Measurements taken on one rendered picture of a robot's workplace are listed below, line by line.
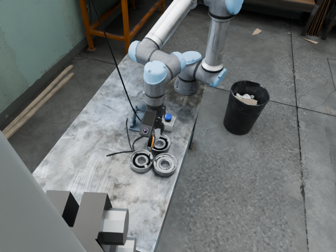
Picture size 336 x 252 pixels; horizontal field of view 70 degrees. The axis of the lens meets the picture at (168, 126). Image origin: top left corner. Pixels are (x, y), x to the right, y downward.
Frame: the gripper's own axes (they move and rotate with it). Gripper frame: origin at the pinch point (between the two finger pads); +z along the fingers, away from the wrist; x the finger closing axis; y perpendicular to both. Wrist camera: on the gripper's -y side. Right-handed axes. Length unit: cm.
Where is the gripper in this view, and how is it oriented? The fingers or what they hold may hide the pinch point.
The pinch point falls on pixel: (152, 138)
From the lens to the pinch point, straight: 104.2
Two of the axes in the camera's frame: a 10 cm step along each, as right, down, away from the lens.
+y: 2.5, -7.2, 6.5
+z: -0.6, 6.6, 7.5
